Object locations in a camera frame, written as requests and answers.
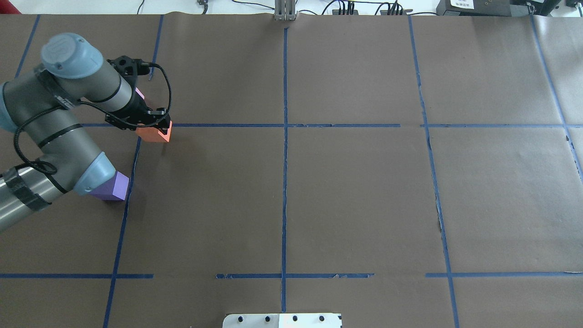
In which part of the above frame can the orange foam cube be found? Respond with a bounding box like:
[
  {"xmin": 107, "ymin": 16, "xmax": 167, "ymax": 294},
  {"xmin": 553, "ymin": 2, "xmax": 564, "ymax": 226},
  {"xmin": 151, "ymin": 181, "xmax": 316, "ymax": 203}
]
[{"xmin": 135, "ymin": 121, "xmax": 173, "ymax": 143}]

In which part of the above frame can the pink foam cube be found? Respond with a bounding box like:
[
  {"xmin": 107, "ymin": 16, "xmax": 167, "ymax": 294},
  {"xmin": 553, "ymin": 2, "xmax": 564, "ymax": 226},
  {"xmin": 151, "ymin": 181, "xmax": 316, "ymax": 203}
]
[{"xmin": 134, "ymin": 87, "xmax": 145, "ymax": 100}]

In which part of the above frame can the purple foam cube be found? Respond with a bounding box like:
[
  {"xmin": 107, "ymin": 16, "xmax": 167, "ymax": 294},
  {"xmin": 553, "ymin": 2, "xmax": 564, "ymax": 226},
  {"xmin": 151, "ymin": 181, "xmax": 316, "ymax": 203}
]
[{"xmin": 89, "ymin": 171, "xmax": 129, "ymax": 201}]

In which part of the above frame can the brown paper table cover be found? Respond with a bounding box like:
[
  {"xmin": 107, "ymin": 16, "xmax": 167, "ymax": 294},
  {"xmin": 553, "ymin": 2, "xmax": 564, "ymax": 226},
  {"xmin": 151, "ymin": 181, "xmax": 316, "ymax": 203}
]
[{"xmin": 1, "ymin": 13, "xmax": 582, "ymax": 328}]

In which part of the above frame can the black box with label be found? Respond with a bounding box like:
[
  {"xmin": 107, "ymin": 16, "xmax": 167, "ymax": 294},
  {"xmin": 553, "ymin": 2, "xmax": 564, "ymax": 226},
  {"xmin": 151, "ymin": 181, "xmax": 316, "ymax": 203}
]
[{"xmin": 435, "ymin": 0, "xmax": 511, "ymax": 17}]

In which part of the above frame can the far black camera cable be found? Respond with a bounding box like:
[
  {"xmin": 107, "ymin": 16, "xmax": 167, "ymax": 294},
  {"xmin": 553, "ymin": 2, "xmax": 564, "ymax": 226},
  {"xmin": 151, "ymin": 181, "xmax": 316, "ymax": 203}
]
[{"xmin": 14, "ymin": 62, "xmax": 172, "ymax": 174}]

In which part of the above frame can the aluminium frame post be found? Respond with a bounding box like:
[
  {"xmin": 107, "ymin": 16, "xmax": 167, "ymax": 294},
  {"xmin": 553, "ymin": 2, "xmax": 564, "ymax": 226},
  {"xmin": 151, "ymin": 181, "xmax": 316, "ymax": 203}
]
[{"xmin": 274, "ymin": 0, "xmax": 297, "ymax": 21}]

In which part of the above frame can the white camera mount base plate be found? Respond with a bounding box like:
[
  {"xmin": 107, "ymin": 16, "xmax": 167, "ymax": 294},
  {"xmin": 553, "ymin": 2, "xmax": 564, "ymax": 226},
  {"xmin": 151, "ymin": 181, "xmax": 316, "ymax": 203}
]
[{"xmin": 222, "ymin": 312, "xmax": 343, "ymax": 328}]

